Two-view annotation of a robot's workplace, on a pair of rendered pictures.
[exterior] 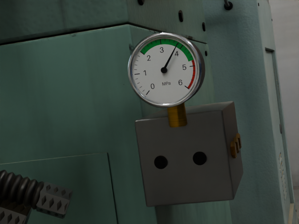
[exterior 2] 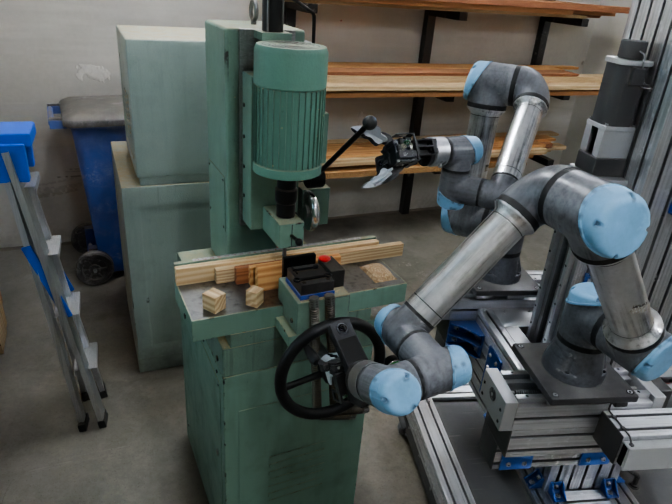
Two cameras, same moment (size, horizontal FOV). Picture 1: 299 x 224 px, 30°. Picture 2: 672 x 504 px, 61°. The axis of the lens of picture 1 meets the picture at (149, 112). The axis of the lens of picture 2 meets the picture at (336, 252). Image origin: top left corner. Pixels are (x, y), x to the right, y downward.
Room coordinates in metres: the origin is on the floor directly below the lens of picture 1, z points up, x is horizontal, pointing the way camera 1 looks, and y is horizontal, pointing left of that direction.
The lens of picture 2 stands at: (-0.41, 0.99, 1.66)
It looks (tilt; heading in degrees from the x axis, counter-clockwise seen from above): 26 degrees down; 319
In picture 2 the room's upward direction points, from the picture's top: 5 degrees clockwise
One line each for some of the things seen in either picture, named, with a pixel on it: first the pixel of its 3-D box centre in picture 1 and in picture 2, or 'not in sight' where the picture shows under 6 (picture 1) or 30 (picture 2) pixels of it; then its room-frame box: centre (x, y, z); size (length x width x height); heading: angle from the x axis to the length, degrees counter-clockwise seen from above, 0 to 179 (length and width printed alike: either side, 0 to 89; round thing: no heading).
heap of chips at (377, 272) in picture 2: not in sight; (378, 270); (0.60, -0.05, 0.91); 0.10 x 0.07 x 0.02; 166
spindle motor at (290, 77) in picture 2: not in sight; (289, 111); (0.75, 0.18, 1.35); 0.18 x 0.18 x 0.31
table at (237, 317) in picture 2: not in sight; (299, 299); (0.64, 0.20, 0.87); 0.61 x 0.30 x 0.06; 76
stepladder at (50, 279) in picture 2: not in sight; (50, 287); (1.56, 0.61, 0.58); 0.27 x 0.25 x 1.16; 71
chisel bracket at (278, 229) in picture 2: not in sight; (283, 227); (0.76, 0.17, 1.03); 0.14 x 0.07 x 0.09; 166
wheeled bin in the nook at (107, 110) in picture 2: not in sight; (121, 187); (2.69, -0.05, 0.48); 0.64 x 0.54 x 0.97; 76
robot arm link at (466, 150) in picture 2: not in sight; (459, 151); (0.50, -0.19, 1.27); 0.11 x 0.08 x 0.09; 76
